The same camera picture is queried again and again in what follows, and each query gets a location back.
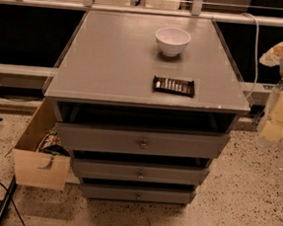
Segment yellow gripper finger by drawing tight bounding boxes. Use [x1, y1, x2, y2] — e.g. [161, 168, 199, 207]
[259, 41, 283, 67]

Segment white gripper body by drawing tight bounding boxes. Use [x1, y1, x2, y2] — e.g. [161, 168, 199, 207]
[260, 74, 283, 131]

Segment grey drawer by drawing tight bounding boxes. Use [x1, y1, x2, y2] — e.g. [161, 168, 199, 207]
[56, 122, 230, 159]
[82, 185, 196, 204]
[72, 159, 210, 186]

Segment grey top drawer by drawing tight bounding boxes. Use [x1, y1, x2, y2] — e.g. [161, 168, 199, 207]
[56, 122, 230, 159]

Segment grey drawer cabinet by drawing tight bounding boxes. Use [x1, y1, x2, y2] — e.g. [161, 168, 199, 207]
[35, 5, 258, 213]

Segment grey bottom drawer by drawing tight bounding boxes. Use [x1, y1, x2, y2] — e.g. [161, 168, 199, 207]
[82, 185, 196, 204]

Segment dark snack bar wrapper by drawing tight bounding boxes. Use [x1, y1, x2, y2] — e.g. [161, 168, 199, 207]
[153, 76, 195, 98]

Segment white bowl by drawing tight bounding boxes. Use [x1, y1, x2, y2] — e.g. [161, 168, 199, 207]
[155, 27, 190, 57]

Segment snack bags in box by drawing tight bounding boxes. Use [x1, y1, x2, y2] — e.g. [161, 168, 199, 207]
[37, 128, 70, 156]

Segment cardboard box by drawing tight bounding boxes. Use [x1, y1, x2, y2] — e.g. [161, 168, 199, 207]
[12, 100, 70, 190]

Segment black floor bar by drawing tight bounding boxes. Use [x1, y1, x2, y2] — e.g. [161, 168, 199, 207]
[0, 178, 17, 226]

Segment white hanging cable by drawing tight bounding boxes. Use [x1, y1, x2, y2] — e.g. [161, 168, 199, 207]
[233, 12, 265, 102]

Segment metal railing frame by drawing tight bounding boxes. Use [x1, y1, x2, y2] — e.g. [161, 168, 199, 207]
[0, 0, 283, 112]

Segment black floor cable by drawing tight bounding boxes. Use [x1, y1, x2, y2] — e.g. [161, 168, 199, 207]
[0, 165, 33, 226]

